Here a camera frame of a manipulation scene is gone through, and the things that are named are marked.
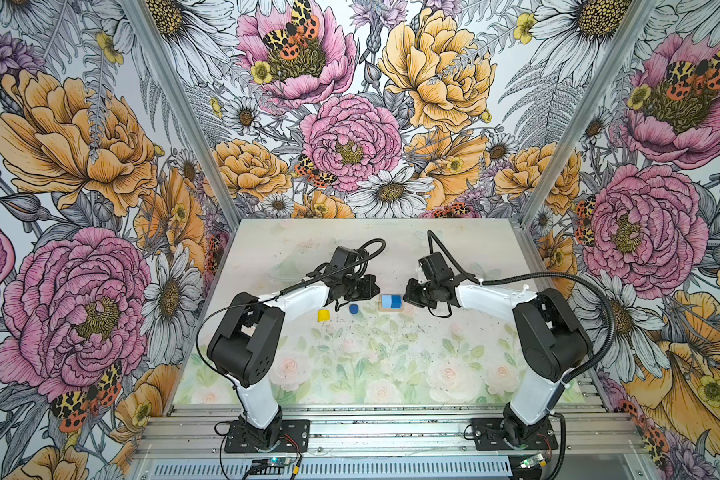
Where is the natural wood plank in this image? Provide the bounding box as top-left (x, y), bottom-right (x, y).
top-left (378, 304), bottom-right (403, 312)

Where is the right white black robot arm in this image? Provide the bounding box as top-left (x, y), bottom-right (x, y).
top-left (403, 252), bottom-right (593, 450)

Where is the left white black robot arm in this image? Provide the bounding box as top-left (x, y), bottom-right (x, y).
top-left (204, 238), bottom-right (386, 453)

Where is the left green circuit board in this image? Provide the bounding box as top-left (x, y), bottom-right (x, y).
top-left (248, 456), bottom-right (303, 476)

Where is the green circuit board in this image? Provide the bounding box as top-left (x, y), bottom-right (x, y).
top-left (248, 456), bottom-right (303, 476)
top-left (518, 453), bottom-right (547, 469)

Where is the right green circuit board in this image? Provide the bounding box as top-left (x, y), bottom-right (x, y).
top-left (518, 453), bottom-right (547, 469)

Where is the right black corrugated cable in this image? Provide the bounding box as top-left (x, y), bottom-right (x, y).
top-left (426, 230), bottom-right (616, 480)

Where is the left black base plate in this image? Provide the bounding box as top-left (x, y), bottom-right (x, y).
top-left (222, 419), bottom-right (311, 454)

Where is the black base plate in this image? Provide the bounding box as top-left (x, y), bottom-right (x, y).
top-left (222, 419), bottom-right (311, 454)
top-left (469, 417), bottom-right (559, 451)

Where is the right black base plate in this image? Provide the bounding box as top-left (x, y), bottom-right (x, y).
top-left (469, 417), bottom-right (559, 451)

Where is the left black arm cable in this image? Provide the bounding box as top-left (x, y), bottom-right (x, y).
top-left (195, 238), bottom-right (388, 480)

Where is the aluminium mounting rail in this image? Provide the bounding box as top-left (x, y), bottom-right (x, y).
top-left (134, 404), bottom-right (643, 459)

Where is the white vented cable duct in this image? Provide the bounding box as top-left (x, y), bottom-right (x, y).
top-left (140, 456), bottom-right (512, 479)

